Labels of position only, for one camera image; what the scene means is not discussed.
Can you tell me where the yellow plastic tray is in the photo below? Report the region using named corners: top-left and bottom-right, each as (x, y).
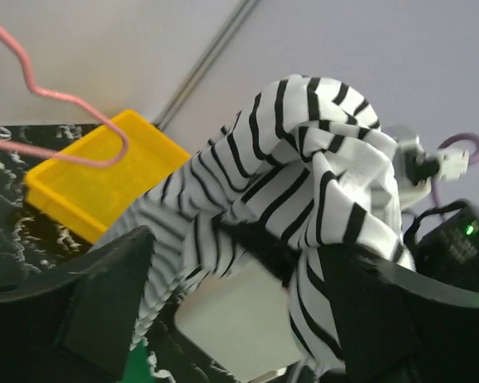
top-left (24, 110), bottom-right (189, 243)

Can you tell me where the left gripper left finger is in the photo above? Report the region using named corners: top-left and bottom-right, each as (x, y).
top-left (0, 227), bottom-right (153, 382)

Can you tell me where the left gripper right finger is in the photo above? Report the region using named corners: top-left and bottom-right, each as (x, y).
top-left (319, 244), bottom-right (479, 382)

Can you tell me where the striped black white tank top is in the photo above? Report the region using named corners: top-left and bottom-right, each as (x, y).
top-left (106, 75), bottom-right (414, 372)

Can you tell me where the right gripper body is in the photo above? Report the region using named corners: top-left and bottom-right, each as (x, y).
top-left (403, 199), bottom-right (479, 293)

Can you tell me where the white foam box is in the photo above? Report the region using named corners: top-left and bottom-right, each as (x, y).
top-left (174, 260), bottom-right (302, 382)

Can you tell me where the green ring binder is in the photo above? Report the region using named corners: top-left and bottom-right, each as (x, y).
top-left (120, 343), bottom-right (155, 383)

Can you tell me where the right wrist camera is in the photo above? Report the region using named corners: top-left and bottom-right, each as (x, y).
top-left (384, 124), bottom-right (470, 211)

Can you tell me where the pink wire hanger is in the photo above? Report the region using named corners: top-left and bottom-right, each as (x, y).
top-left (0, 10), bottom-right (129, 168)

